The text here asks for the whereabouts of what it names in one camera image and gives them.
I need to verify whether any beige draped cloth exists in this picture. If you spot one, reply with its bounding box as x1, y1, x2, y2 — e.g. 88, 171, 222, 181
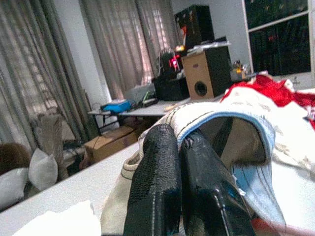
36, 114, 64, 158

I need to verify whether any tall black speaker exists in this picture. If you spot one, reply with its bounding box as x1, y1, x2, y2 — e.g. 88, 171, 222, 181
174, 4, 215, 50

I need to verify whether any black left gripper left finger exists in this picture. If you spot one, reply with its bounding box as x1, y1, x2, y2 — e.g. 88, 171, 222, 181
123, 124, 183, 236

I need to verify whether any cream garment with dark stitching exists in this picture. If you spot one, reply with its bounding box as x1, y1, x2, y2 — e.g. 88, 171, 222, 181
100, 105, 197, 236

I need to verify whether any grey folding table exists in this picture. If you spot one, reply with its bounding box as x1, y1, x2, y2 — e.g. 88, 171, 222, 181
88, 97, 224, 136

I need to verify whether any white paper sheet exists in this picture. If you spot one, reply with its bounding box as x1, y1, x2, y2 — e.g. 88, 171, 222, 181
12, 200, 102, 236

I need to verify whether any brown round object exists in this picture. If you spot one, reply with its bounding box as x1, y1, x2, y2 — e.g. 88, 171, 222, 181
0, 142, 32, 175

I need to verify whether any brown cardboard box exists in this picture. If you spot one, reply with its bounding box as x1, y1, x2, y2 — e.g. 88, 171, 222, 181
84, 125, 148, 164

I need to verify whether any red garment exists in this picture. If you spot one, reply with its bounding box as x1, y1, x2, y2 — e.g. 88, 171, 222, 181
220, 73, 315, 131

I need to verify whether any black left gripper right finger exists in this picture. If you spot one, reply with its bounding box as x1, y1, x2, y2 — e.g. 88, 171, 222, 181
181, 129, 256, 236

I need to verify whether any white framed dark window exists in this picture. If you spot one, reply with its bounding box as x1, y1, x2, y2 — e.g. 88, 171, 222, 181
242, 0, 315, 77

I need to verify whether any blue flat case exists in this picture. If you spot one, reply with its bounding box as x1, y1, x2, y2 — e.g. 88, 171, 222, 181
100, 99, 131, 115

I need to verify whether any grey sheer curtain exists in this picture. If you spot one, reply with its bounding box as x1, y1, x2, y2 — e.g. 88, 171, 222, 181
0, 0, 99, 153
78, 0, 178, 99

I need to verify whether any device with red light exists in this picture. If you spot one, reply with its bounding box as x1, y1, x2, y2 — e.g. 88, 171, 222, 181
158, 50, 184, 76

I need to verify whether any white table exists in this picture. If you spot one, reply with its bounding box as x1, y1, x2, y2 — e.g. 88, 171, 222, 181
0, 141, 315, 236

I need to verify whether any brown wooden speaker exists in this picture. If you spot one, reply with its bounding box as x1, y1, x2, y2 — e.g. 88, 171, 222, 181
181, 45, 232, 100

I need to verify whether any white shirt with blue collar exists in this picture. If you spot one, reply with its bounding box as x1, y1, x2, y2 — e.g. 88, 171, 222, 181
172, 85, 315, 229

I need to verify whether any black box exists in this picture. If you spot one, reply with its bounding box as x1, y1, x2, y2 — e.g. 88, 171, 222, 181
152, 76, 190, 101

